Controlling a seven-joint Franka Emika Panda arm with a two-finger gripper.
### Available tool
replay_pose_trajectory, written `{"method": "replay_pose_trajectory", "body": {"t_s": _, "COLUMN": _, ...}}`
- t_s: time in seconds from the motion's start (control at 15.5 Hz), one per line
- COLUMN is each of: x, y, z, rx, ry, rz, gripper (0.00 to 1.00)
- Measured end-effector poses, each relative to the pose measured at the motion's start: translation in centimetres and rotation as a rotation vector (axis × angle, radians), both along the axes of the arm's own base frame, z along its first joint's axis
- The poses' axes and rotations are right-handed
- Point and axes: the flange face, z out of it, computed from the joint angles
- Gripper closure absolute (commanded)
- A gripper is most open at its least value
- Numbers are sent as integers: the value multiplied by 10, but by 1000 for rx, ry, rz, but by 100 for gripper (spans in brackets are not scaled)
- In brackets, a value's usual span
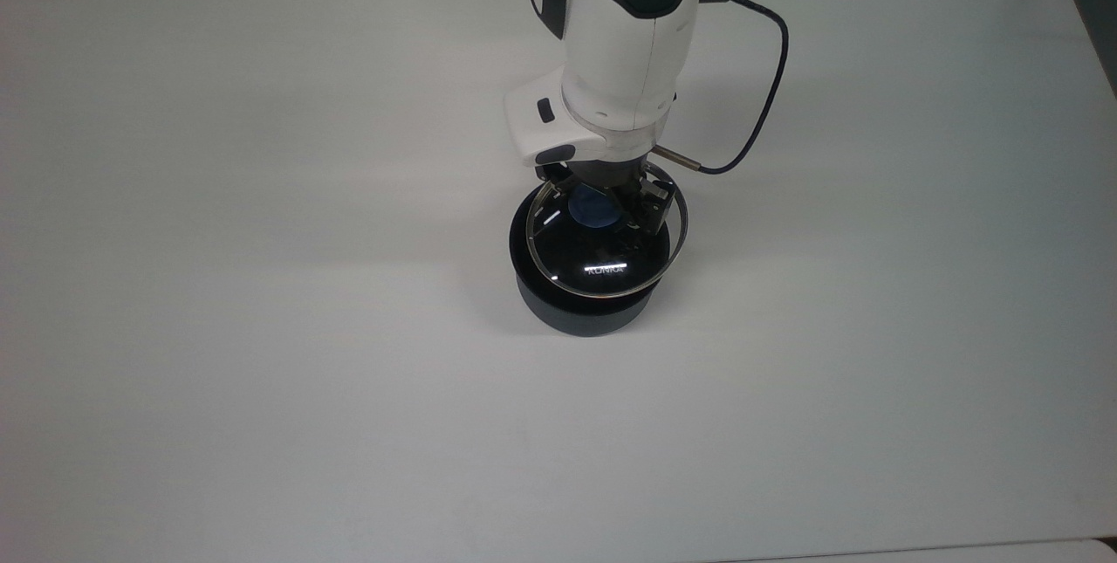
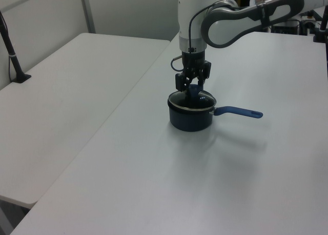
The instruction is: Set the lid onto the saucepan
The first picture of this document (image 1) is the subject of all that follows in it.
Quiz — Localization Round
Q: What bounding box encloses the dark saucepan with blue handle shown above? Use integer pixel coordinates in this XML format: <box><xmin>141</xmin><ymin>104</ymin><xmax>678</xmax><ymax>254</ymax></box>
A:
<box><xmin>509</xmin><ymin>183</ymin><xmax>675</xmax><ymax>339</ymax></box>

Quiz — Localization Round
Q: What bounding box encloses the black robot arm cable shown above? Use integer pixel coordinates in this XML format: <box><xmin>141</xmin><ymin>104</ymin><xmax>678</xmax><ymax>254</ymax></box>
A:
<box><xmin>650</xmin><ymin>0</ymin><xmax>791</xmax><ymax>176</ymax></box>

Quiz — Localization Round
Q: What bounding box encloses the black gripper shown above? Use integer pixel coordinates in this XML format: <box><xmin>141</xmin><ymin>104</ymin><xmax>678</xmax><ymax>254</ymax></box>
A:
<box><xmin>535</xmin><ymin>156</ymin><xmax>678</xmax><ymax>237</ymax></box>

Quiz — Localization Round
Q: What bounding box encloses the glass lid with blue knob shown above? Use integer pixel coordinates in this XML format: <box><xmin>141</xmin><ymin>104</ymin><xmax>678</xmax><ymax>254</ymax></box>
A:
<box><xmin>526</xmin><ymin>160</ymin><xmax>690</xmax><ymax>299</ymax></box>

